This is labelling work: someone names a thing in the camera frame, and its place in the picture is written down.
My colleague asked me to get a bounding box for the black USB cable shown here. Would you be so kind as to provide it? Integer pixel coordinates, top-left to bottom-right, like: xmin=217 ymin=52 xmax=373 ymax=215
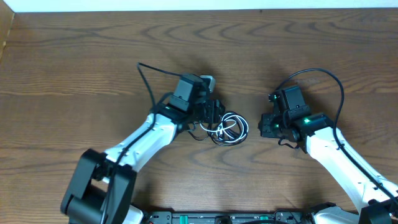
xmin=186 ymin=111 xmax=250 ymax=147

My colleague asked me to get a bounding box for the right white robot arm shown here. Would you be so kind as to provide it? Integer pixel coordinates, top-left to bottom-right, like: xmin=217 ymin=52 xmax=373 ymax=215
xmin=259 ymin=113 xmax=397 ymax=223

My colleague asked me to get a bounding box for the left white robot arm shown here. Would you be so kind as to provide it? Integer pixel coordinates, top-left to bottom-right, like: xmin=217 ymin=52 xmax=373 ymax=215
xmin=60 ymin=100 xmax=225 ymax=223

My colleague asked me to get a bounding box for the white USB cable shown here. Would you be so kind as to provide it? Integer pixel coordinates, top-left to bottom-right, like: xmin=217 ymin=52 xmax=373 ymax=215
xmin=199 ymin=114 xmax=249 ymax=144

